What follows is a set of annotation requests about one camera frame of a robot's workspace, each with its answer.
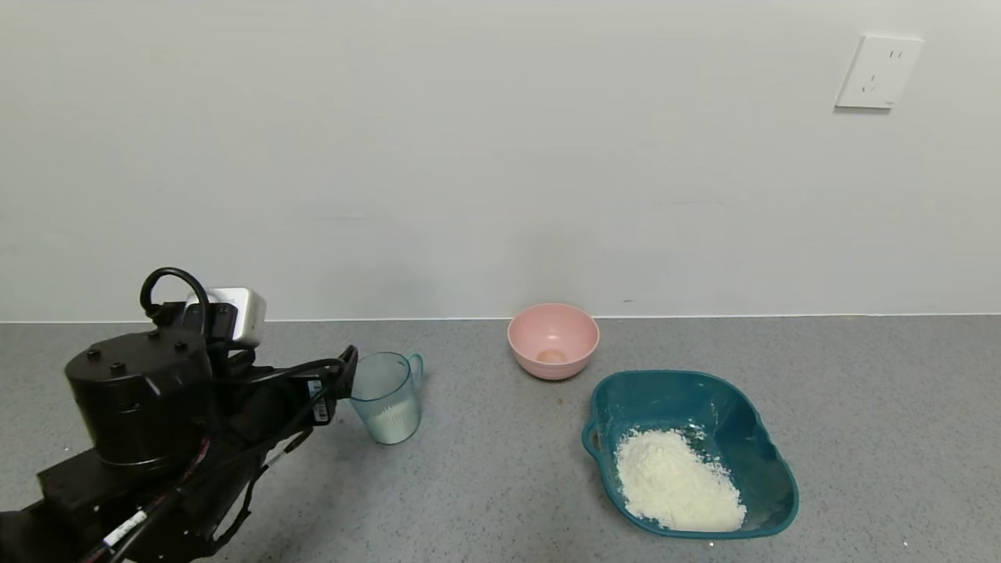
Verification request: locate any pink bowl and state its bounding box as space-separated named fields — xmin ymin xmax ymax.
xmin=507 ymin=303 xmax=601 ymax=382

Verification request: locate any black camera cable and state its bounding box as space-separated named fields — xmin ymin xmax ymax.
xmin=139 ymin=267 xmax=212 ymax=337

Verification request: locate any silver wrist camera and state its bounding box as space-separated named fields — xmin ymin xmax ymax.
xmin=184 ymin=287 xmax=267 ymax=350

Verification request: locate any black labelled wire bundle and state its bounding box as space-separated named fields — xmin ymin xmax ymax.
xmin=78 ymin=356 xmax=349 ymax=563

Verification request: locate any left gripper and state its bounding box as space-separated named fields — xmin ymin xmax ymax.
xmin=229 ymin=344 xmax=359 ymax=438

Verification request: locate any clear ribbed measuring cup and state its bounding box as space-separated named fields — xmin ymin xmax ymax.
xmin=348 ymin=352 xmax=425 ymax=446

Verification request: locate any white powder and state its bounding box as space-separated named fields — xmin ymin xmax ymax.
xmin=370 ymin=399 xmax=420 ymax=444
xmin=615 ymin=428 xmax=748 ymax=533

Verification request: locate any teal plastic tray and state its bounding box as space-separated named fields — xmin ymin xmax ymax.
xmin=581 ymin=370 xmax=799 ymax=540

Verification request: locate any white wall socket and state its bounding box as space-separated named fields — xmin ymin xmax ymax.
xmin=835 ymin=33 xmax=925 ymax=109

